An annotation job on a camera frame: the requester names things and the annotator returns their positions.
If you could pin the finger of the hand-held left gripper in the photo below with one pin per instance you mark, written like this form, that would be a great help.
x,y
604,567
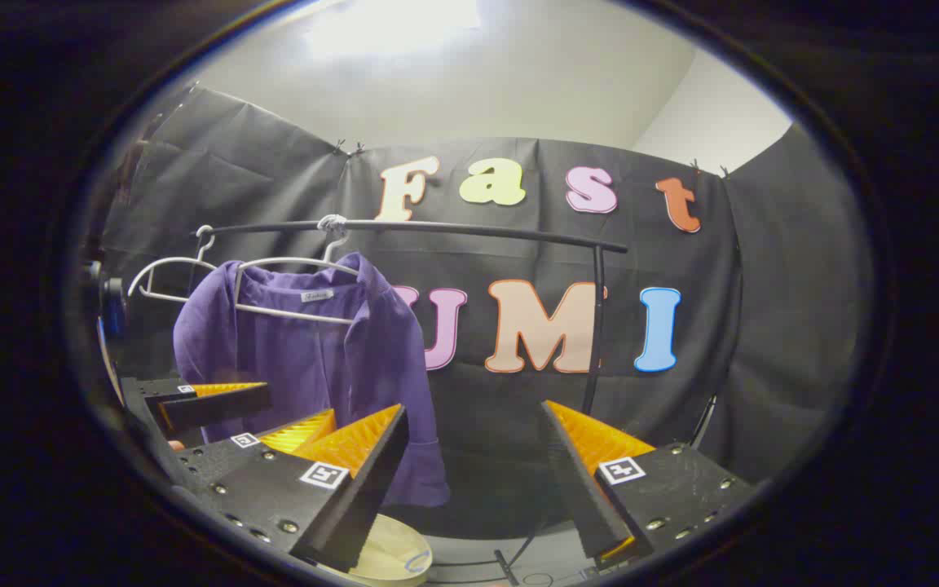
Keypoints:
x,y
217,405
217,461

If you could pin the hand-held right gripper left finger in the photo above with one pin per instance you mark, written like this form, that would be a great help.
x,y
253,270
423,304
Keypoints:
x,y
355,505

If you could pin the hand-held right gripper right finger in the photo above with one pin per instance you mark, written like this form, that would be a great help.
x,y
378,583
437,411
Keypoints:
x,y
584,489

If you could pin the beige laundry hamper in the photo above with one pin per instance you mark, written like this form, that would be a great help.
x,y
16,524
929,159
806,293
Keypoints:
x,y
396,554

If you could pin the purple knit jacket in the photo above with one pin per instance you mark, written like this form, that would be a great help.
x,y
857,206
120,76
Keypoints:
x,y
298,367

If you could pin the white plastic hanger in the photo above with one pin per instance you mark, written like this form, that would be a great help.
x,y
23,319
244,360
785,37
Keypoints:
x,y
161,265

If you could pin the black backdrop cloth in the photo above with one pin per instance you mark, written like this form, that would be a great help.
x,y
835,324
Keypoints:
x,y
518,408

